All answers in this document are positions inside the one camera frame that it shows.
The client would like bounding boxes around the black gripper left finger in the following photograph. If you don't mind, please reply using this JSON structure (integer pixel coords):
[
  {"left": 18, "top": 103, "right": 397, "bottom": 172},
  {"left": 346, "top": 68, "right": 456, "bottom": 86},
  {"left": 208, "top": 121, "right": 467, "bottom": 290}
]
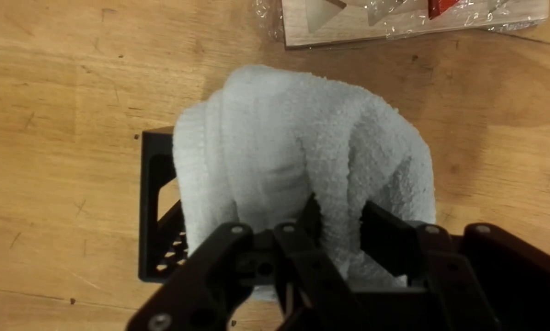
[{"left": 125, "top": 193, "right": 373, "bottom": 331}]

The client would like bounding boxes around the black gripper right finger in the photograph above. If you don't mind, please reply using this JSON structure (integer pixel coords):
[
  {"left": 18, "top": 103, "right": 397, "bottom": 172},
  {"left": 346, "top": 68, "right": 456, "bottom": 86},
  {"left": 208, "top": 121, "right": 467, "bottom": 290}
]
[{"left": 360, "top": 200, "right": 550, "bottom": 331}]

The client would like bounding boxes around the white terry cloth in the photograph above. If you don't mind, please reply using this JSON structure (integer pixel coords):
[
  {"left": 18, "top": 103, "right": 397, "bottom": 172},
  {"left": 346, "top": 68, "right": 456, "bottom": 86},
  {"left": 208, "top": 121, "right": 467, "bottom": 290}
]
[{"left": 171, "top": 62, "right": 438, "bottom": 290}]

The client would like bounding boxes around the red yellow triangle block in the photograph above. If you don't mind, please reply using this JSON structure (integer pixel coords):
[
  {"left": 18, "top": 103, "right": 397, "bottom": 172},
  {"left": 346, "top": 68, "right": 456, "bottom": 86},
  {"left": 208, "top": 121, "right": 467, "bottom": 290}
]
[{"left": 427, "top": 0, "right": 460, "bottom": 20}]

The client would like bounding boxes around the black perforated box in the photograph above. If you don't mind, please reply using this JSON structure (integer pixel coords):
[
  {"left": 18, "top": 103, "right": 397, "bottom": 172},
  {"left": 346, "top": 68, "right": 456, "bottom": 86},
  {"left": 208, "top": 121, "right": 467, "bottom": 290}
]
[{"left": 136, "top": 126, "right": 189, "bottom": 283}]

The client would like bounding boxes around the wooden shape puzzle board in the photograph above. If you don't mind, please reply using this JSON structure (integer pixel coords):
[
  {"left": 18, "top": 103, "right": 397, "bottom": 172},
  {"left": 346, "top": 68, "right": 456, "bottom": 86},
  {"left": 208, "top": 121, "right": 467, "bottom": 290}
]
[{"left": 279, "top": 0, "right": 550, "bottom": 49}]

